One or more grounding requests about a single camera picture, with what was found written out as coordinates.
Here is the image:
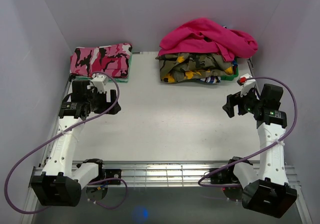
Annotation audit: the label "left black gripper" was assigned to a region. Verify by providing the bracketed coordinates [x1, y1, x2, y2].
[85, 88, 121, 115]

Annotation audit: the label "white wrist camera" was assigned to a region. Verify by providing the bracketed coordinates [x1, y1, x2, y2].
[91, 74, 109, 93]
[237, 73, 256, 97]

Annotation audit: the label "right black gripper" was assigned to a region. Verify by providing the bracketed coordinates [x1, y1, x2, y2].
[222, 86, 263, 118]

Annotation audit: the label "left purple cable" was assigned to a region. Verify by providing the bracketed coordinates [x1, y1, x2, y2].
[5, 71, 129, 215]

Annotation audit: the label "magenta pink trousers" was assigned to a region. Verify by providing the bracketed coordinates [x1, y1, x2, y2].
[158, 18, 258, 62]

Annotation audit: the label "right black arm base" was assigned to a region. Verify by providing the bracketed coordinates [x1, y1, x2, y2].
[210, 169, 243, 202]

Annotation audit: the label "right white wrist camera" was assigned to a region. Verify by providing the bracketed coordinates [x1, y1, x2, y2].
[237, 73, 256, 97]

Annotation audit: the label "olive yellow camouflage trousers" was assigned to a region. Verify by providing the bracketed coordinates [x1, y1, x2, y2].
[156, 53, 234, 83]

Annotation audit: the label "blue white camouflage trousers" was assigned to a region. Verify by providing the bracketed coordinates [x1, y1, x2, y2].
[197, 25, 238, 85]

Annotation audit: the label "aluminium front rail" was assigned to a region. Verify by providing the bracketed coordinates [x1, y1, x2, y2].
[28, 160, 301, 189]

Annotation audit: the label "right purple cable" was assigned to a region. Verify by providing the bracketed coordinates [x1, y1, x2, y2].
[197, 76, 298, 188]

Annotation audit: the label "green plastic bin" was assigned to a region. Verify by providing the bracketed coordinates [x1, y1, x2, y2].
[220, 58, 239, 81]

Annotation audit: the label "pink camouflage folded trousers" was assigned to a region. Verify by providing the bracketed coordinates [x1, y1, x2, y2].
[69, 43, 133, 79]

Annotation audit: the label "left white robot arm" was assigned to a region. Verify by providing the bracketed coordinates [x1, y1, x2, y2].
[30, 74, 121, 207]

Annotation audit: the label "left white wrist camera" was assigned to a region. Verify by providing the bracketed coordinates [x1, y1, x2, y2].
[91, 74, 109, 93]

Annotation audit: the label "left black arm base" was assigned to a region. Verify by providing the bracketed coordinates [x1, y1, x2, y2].
[85, 169, 122, 201]

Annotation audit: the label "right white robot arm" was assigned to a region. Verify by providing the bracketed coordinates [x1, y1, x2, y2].
[222, 84, 298, 219]

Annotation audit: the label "purple cable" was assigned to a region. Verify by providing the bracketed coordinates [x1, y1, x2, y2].
[197, 76, 298, 188]
[5, 71, 129, 215]

